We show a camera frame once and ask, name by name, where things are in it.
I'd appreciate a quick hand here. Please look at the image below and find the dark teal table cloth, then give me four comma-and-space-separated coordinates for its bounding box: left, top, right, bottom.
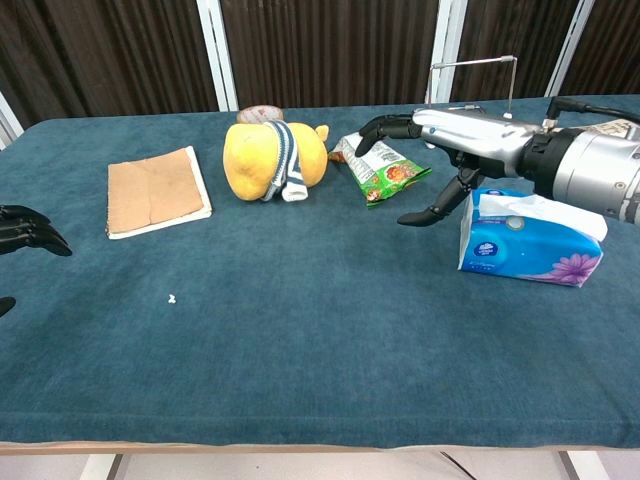
0, 94, 640, 447

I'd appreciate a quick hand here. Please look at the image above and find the metal wire hanger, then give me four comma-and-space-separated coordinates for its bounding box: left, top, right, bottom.
424, 53, 519, 121

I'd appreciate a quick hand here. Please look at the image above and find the white table leg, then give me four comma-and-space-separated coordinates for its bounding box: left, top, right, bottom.
79, 452, 124, 480
557, 449, 589, 480

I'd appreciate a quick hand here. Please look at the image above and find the clear packing tape roll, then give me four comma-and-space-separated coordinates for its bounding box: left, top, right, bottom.
236, 103, 286, 125

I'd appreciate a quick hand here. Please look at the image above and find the brown cover notebook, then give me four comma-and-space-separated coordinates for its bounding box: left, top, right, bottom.
105, 145, 213, 241

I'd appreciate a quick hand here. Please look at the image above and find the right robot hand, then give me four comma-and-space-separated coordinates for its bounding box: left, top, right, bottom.
354, 107, 544, 226

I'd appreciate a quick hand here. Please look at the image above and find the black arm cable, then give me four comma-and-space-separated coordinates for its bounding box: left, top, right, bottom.
543, 95, 640, 132

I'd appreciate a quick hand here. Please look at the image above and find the blue tissue pack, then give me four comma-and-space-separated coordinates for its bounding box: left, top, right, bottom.
457, 187, 605, 290

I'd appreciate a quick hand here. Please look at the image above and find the dark brown pleated curtain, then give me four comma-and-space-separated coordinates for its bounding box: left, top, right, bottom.
449, 0, 571, 104
219, 0, 441, 110
0, 0, 220, 129
557, 0, 640, 99

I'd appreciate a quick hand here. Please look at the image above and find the white paper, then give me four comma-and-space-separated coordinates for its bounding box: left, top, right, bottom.
477, 192, 610, 241

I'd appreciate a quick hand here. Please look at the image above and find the green snack bag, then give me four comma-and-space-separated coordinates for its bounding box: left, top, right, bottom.
327, 133, 434, 208

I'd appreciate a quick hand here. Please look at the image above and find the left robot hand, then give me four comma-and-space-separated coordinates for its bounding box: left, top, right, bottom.
0, 203, 74, 319

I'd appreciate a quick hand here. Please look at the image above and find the white window frame post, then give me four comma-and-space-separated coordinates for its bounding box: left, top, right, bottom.
0, 89, 25, 151
196, 0, 240, 112
423, 0, 469, 107
544, 0, 596, 99

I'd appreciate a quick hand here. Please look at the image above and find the yellow plush toy with scarf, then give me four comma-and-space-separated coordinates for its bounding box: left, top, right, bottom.
222, 119, 331, 203

